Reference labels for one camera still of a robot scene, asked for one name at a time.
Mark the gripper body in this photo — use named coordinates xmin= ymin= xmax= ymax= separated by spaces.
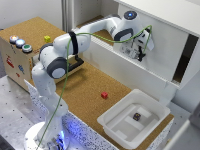
xmin=120 ymin=31 xmax=156 ymax=61

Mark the white sliding door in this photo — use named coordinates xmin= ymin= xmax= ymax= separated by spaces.
xmin=112 ymin=3 xmax=192 ymax=84

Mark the white cabinet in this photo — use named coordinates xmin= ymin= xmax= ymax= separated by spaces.
xmin=71 ymin=0 xmax=200 ymax=108

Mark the pink block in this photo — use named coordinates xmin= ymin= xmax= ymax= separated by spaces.
xmin=101 ymin=91 xmax=109 ymax=100

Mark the purple block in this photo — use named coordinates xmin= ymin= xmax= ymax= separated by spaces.
xmin=133 ymin=112 xmax=142 ymax=121

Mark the white plastic box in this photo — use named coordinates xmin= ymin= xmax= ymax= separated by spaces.
xmin=96 ymin=88 xmax=172 ymax=150

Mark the yellow block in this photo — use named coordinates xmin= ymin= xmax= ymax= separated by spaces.
xmin=44 ymin=35 xmax=52 ymax=44

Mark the wooden drawer box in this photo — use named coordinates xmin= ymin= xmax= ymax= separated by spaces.
xmin=0 ymin=16 xmax=85 ymax=92

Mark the green button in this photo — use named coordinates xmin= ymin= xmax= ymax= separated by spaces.
xmin=21 ymin=43 xmax=34 ymax=55

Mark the blue button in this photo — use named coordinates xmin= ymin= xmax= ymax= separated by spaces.
xmin=15 ymin=38 xmax=27 ymax=49

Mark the red button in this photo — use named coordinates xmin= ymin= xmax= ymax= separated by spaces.
xmin=9 ymin=34 xmax=20 ymax=45

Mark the black drawer handle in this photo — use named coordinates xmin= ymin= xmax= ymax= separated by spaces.
xmin=67 ymin=54 xmax=85 ymax=73

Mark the green cable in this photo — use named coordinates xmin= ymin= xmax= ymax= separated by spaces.
xmin=35 ymin=24 xmax=154 ymax=150

